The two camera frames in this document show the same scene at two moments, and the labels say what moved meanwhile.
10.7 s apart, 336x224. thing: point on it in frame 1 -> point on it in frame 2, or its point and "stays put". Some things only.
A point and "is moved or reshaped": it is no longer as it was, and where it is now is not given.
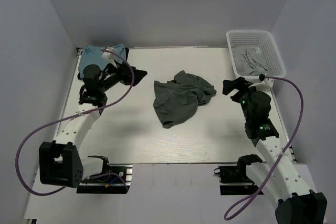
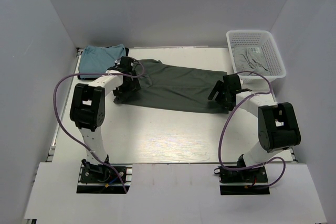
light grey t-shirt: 250,61 stays put
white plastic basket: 254,53 stays put
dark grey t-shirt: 177,101 is moved or reshaped
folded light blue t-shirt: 92,55 stays put
